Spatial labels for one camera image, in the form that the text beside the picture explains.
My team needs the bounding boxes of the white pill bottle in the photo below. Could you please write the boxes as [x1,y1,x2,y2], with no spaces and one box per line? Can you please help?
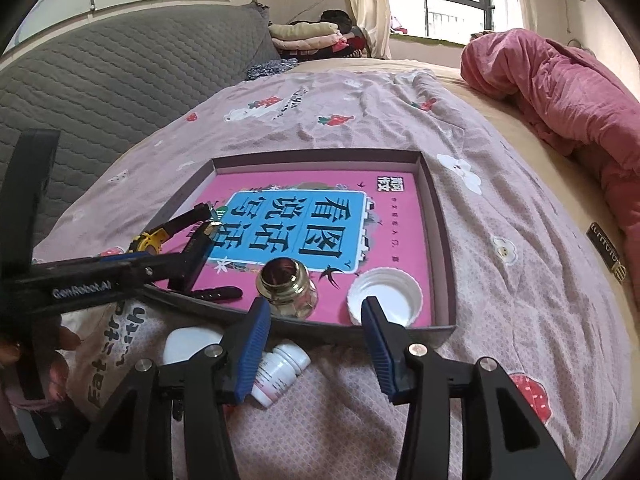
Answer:
[250,338,312,407]

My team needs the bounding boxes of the white earbuds case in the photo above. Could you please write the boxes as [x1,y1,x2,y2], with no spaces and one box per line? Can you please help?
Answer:
[162,326,224,366]

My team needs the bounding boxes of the gold glass jar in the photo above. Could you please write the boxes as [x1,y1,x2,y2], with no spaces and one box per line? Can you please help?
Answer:
[255,257,319,321]

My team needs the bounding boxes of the pink and blue book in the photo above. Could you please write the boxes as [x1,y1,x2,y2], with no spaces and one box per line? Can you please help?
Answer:
[192,172,436,328]

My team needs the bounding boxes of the black hair clip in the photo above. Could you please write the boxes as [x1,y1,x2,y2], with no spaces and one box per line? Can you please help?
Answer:
[191,286,244,302]

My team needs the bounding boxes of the beige mattress sheet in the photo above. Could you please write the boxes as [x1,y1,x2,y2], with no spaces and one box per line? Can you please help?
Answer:
[295,57,640,461]

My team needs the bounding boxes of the grey quilted headboard cover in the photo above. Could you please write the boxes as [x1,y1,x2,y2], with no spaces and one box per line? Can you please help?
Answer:
[0,2,281,261]

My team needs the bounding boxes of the black mattress label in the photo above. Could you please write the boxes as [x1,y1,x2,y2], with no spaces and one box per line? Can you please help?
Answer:
[587,221,628,285]

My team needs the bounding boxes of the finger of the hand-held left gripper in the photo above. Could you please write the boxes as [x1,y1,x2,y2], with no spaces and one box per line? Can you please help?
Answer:
[100,252,203,295]
[75,252,156,267]

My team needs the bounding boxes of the beige folded blanket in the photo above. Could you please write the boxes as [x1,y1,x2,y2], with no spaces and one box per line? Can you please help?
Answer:
[268,22,343,51]

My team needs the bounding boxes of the pink strawberry printed blanket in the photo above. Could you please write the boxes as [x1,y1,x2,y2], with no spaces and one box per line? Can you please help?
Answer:
[32,67,626,480]

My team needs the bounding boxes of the black garment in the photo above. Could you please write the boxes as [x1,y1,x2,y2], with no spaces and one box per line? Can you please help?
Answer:
[320,10,353,29]

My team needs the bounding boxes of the white ribbed lid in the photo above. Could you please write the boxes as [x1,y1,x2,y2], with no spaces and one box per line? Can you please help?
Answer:
[346,267,424,326]

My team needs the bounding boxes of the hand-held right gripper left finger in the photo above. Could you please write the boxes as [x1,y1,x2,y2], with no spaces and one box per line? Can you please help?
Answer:
[62,296,273,480]

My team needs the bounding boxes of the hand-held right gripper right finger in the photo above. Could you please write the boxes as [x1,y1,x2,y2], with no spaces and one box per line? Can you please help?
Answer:
[361,296,576,480]

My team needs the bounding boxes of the pink quilt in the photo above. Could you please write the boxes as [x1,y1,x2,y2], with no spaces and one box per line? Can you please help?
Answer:
[460,29,640,306]

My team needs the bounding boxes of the shallow brown cardboard box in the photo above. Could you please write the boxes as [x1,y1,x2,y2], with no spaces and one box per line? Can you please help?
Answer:
[145,149,458,348]

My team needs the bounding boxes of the person's left hand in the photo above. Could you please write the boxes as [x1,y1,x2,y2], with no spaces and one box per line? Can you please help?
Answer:
[50,325,83,403]

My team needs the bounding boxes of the red patterned folded clothes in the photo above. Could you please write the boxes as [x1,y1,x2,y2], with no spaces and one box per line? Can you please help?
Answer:
[277,35,368,60]

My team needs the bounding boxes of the dark patterned cloth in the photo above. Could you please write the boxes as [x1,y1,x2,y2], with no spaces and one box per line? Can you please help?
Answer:
[246,57,299,81]

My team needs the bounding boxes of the cream curtain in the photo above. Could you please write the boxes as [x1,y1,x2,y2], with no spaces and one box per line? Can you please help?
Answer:
[342,0,392,60]

